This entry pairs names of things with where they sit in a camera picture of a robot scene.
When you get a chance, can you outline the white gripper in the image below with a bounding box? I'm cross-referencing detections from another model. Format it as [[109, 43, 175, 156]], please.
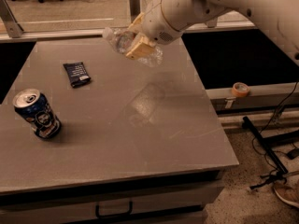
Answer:
[[125, 0, 183, 60]]

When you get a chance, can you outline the clear plastic water bottle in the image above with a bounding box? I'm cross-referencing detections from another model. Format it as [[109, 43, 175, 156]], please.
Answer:
[[102, 27, 164, 67]]

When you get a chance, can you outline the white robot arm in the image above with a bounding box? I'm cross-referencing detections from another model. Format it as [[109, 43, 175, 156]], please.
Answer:
[[129, 0, 299, 64]]

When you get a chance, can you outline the dark blue snack packet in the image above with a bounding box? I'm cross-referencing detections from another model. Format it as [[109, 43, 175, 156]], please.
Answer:
[[63, 62, 91, 88]]

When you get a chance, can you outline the orange tape roll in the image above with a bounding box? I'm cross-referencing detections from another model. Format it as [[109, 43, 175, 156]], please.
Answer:
[[232, 82, 249, 97]]

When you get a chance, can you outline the blue soda can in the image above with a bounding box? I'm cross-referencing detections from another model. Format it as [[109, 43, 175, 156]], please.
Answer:
[[12, 89, 62, 139]]

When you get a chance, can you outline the black metal stand leg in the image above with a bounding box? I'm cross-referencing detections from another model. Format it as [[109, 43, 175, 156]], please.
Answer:
[[242, 117, 299, 189]]

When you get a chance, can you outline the grey table drawer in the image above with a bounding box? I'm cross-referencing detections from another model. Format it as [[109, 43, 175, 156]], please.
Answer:
[[0, 180, 224, 224]]

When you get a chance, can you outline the tan shoe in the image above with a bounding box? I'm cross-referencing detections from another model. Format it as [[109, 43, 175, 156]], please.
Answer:
[[274, 183, 299, 208]]

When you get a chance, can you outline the metal bracket middle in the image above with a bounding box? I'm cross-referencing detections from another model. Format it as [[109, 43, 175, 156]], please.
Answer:
[[129, 0, 140, 21]]

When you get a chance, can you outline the metal bracket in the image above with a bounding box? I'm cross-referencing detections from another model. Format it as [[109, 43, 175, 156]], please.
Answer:
[[0, 0, 23, 38], [206, 18, 218, 28], [129, 0, 140, 21]]

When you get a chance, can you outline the metal bracket right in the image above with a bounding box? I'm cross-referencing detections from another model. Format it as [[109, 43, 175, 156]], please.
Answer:
[[206, 18, 218, 28]]

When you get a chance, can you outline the metal bracket left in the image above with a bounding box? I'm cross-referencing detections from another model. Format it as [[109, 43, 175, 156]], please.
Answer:
[[0, 0, 23, 38]]

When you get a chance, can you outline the black drawer handle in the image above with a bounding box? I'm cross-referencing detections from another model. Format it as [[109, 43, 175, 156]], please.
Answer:
[[95, 201, 133, 219]]

